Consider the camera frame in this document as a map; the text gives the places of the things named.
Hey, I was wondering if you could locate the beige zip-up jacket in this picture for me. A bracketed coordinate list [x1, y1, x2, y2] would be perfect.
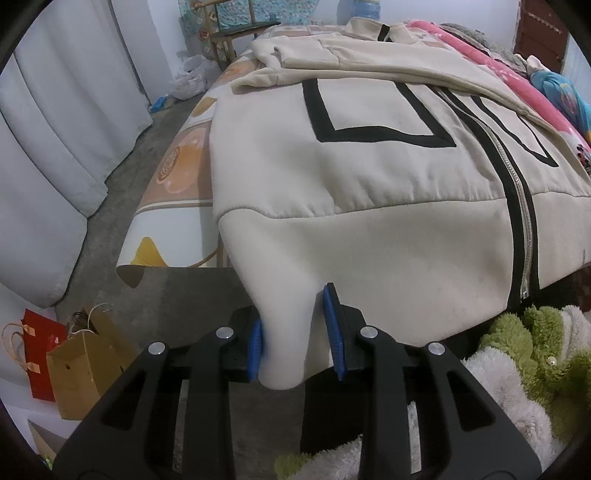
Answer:
[209, 22, 590, 389]

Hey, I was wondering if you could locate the brown paper bag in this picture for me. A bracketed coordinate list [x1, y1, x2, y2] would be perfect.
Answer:
[46, 303, 138, 421]

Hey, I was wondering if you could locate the red paper gift bag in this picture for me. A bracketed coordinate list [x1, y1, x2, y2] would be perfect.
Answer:
[1, 309, 67, 402]

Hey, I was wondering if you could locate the green white plush blanket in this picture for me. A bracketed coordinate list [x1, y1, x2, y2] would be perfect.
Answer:
[276, 306, 590, 479]

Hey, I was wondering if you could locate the patterned tile bed sheet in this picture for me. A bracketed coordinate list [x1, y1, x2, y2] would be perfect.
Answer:
[115, 22, 445, 289]

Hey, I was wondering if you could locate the small blue floor object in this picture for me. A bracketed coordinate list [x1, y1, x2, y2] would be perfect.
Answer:
[149, 95, 168, 113]

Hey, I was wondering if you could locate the pink floral blanket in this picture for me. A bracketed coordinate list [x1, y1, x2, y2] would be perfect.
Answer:
[406, 20, 590, 170]

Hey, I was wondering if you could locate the white curtain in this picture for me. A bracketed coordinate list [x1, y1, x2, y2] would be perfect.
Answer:
[1, 1, 151, 308]

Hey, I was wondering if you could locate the blue patterned cloth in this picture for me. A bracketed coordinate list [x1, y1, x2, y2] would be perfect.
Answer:
[530, 70, 590, 143]

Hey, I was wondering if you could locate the white plastic bag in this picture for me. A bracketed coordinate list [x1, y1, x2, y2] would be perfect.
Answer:
[169, 54, 221, 101]

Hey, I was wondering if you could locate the grey lace pillow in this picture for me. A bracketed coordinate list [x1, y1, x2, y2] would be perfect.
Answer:
[440, 23, 528, 78]

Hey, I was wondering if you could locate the blue water dispenser bottle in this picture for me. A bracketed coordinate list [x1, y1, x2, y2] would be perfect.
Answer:
[337, 0, 381, 25]

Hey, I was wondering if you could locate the wooden chair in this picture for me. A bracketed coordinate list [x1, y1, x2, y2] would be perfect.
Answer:
[189, 1, 280, 67]

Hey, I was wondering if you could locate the dark red wooden door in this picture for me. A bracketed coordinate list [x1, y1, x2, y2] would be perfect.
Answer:
[514, 0, 568, 73]

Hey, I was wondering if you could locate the teal patterned hanging cloth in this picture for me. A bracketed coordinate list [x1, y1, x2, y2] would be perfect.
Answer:
[177, 0, 318, 34]

